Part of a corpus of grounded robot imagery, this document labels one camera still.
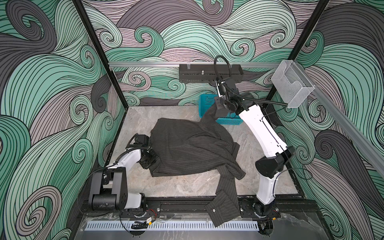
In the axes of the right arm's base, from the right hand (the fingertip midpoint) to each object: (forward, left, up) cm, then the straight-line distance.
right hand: (224, 97), depth 77 cm
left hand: (-21, +39, -32) cm, 54 cm away
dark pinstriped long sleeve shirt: (-11, +24, -32) cm, 42 cm away
